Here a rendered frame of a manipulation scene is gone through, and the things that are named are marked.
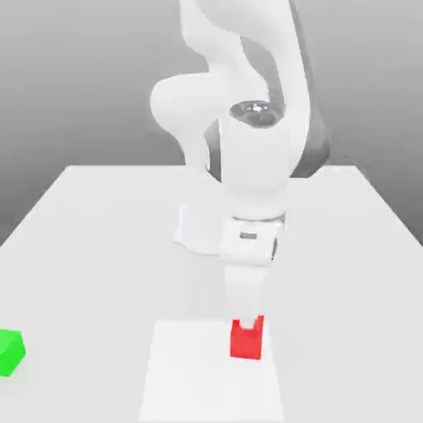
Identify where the small green cube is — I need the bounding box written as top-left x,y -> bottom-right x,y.
0,329 -> 27,378

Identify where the small red cube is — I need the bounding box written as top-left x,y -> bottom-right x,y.
230,315 -> 265,361

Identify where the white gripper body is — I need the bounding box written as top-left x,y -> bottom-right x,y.
225,263 -> 270,316

